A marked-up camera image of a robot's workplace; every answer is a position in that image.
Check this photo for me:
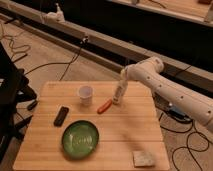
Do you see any black remote control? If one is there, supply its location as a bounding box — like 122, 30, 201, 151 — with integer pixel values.
53, 106, 69, 127

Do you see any blue power box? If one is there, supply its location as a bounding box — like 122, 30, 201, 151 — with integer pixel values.
169, 104, 187, 119

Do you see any orange carrot toy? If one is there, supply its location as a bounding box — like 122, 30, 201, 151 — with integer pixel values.
97, 99, 112, 114

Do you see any white clamp on rail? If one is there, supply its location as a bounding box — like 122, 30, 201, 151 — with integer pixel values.
45, 4, 65, 22

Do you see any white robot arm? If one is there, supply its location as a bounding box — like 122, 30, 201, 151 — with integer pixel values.
121, 57, 213, 133

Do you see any beige sponge pad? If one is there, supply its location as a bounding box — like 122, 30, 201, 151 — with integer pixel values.
133, 151, 155, 167

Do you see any black floor cable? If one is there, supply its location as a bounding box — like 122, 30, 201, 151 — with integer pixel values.
23, 38, 88, 82

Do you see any black stand left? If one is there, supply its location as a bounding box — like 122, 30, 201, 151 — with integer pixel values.
0, 43, 37, 163

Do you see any white plastic bottle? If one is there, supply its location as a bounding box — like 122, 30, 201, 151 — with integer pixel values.
112, 80, 128, 105

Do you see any green bowl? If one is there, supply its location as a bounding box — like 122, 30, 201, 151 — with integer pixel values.
61, 120, 99, 160

